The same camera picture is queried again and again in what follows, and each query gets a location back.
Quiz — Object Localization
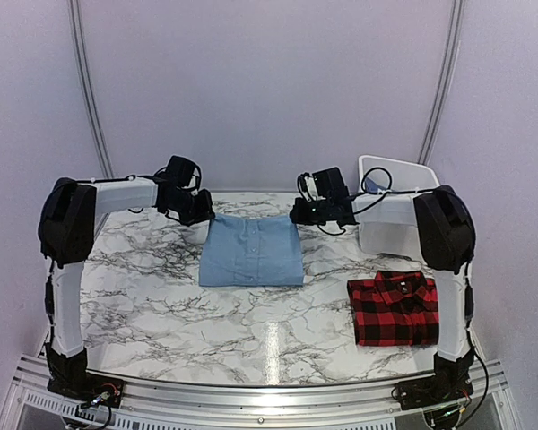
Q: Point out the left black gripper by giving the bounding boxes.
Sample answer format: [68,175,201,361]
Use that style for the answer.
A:
[166,189,213,227]

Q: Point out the light blue long sleeve shirt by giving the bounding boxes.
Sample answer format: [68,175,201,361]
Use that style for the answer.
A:
[198,214,304,287]

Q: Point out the red black plaid shirt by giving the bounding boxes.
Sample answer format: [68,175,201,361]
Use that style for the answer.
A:
[346,271,439,347]

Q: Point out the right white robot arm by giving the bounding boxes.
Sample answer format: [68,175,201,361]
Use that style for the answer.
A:
[347,185,477,409]

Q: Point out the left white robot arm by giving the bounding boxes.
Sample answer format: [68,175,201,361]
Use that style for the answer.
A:
[38,176,214,405]

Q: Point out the dark blue patterned shirt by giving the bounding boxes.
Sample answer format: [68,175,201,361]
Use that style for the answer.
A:
[360,177,386,194]

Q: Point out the white plastic bin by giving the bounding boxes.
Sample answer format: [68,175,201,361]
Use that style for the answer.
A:
[353,155,439,262]

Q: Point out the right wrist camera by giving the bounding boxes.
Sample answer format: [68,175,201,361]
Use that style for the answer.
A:
[297,167,349,202]

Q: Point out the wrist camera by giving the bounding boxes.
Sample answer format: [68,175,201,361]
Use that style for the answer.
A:
[297,167,349,202]
[165,156,202,192]

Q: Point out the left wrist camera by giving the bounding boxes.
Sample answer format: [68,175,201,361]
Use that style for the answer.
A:
[165,156,202,192]

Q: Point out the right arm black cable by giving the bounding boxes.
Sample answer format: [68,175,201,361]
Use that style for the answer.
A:
[360,167,421,211]

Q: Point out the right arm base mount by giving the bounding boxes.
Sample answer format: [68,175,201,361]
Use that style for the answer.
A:
[391,374,473,410]

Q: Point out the right wall aluminium profile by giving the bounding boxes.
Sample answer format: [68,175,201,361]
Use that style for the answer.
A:
[418,0,465,166]

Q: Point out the wall aluminium profile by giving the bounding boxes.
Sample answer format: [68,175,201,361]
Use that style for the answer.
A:
[67,0,116,179]
[418,0,465,166]

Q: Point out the left wall aluminium profile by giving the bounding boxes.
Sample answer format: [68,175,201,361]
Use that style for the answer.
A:
[67,0,116,179]

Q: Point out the aluminium table front rail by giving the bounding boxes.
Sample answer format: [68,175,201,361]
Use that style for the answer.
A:
[0,356,522,429]

